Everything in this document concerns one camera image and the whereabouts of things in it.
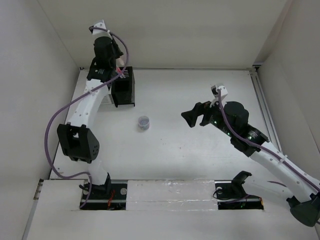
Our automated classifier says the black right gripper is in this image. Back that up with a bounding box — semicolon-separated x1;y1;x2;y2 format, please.
180;96;236;138

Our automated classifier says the paper clip tub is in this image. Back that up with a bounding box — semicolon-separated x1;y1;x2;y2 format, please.
137;115;150;131

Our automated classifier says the orange highlighter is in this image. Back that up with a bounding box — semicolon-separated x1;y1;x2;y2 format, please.
117;57;125;67

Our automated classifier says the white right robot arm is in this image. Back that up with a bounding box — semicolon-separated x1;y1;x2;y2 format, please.
181;101;320;227

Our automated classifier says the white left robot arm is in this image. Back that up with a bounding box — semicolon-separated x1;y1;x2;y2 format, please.
57;36;123;199

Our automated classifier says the black slatted pen holder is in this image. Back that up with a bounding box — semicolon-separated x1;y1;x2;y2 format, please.
111;66;135;108

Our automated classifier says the white slatted pen holder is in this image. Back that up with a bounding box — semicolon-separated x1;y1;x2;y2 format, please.
98;86;114;105

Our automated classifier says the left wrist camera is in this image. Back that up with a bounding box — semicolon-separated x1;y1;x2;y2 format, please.
89;19;109;39

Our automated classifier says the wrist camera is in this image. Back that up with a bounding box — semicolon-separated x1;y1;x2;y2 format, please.
89;19;109;39
210;83;228;107

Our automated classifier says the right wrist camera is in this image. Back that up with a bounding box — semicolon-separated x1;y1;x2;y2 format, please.
210;83;228;107

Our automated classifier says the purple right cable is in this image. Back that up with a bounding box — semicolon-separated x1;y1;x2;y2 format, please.
217;90;320;223

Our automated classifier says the aluminium rail right side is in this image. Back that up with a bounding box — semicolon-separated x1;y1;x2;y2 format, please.
247;65;283;154

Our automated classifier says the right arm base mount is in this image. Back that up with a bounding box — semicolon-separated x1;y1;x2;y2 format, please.
212;171;264;210

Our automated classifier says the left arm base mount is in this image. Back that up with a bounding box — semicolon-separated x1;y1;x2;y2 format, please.
79;174;128;211

